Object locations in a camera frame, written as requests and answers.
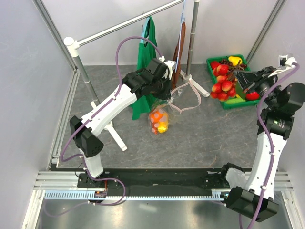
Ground light blue wire hanger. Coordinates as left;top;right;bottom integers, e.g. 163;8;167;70
175;0;186;73

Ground green plastic tray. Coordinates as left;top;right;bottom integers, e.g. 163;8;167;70
206;56;260;109

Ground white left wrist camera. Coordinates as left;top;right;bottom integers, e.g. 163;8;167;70
158;56;176;81

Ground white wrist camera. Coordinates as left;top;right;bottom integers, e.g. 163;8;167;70
158;56;176;81
269;54;297;77

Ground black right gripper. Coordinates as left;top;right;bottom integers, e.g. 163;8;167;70
234;66;282;110

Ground white metal clothes rack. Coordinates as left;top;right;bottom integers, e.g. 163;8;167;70
63;0;212;151

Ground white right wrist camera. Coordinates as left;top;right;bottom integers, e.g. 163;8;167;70
269;54;297;77

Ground green toy cucumber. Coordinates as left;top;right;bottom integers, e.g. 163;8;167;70
225;98;245;104

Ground red toy bell pepper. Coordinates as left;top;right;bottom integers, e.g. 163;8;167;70
210;61;220;70

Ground red toy chili pepper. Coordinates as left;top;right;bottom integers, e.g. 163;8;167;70
151;123;159;135

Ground red toy apple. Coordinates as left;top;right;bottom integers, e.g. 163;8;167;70
245;91;260;101

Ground red toy cherries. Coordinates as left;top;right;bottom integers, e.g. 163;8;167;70
210;64;237;102

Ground dark red toy grapes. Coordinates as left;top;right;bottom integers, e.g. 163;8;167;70
220;60;248;70

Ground yellow toy pear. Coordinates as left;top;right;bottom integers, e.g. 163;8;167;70
228;56;243;66

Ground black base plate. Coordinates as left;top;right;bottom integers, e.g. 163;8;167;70
77;165;230;196

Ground green shirt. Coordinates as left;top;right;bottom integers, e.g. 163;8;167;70
132;16;158;121

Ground brown towel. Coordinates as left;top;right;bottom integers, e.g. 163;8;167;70
171;22;186;89

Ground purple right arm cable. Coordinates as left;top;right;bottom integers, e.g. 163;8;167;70
238;62;300;229

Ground grey slotted cable duct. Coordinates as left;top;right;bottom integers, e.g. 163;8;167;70
44;189;229;201

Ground clear pink-dotted zip bag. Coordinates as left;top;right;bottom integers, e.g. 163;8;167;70
148;79;202;137

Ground orange toy fruit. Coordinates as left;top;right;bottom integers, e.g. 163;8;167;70
149;109;164;124

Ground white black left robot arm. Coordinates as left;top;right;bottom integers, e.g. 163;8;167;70
70;59;176;187

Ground yellow toy corn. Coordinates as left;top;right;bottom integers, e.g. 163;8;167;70
157;113;169;133

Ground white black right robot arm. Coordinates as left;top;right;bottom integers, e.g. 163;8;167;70
218;62;305;229

